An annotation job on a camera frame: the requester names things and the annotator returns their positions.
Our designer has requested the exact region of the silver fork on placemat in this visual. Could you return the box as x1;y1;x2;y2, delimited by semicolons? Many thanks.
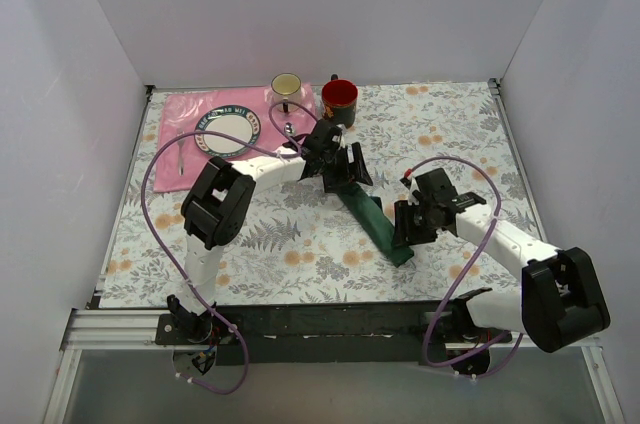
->
176;128;185;176

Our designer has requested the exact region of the cream enamel mug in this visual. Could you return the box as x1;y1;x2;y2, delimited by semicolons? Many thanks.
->
270;73;302;114

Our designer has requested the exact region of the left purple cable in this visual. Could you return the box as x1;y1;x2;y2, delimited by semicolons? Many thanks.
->
140;102;321;395

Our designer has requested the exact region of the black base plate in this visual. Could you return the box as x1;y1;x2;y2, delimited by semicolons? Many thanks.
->
154;301;511;368

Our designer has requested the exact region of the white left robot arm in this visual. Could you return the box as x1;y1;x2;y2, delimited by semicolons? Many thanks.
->
167;119;372;344

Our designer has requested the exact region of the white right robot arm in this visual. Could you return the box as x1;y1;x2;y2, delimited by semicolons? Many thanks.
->
393;168;611;353

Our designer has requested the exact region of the pink placemat cloth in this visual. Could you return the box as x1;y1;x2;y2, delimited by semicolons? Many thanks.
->
154;83;316;192

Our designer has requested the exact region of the dark mug red interior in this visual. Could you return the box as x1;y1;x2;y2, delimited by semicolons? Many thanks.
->
321;74;358;128

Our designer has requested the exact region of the silver spoon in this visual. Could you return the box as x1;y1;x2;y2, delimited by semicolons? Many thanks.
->
284;122;296;137

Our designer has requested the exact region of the white plate green rim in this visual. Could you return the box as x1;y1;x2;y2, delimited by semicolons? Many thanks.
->
194;105;262;159

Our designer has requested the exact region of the aluminium frame rail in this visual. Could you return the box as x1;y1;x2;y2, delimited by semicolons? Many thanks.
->
60;309;625;423

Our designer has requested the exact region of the floral tablecloth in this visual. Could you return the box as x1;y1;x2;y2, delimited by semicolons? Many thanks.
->
96;82;542;309

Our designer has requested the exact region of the dark green cloth napkin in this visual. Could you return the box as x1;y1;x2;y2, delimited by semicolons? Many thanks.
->
338;183;414;267

